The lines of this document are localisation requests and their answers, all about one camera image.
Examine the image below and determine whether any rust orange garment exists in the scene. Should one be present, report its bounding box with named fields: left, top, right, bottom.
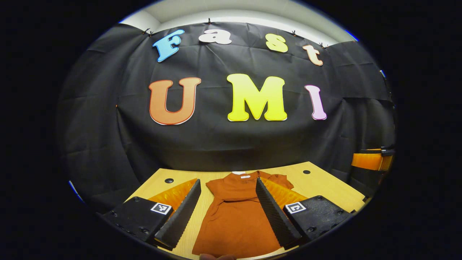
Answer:
left=191, top=170, right=295, bottom=259

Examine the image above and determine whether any black backdrop cloth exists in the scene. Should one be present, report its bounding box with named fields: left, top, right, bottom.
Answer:
left=56, top=22, right=397, bottom=213

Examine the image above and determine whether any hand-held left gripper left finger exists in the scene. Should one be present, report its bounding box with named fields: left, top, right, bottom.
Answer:
left=97, top=179, right=202, bottom=250

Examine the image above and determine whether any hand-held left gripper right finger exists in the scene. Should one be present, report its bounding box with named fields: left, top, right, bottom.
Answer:
left=256, top=177, right=355, bottom=250

